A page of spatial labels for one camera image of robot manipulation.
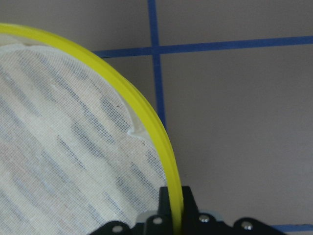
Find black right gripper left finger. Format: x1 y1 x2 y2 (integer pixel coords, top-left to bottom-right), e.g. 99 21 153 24
157 187 172 218

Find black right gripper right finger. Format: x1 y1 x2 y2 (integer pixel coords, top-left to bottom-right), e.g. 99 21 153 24
182 186 199 220

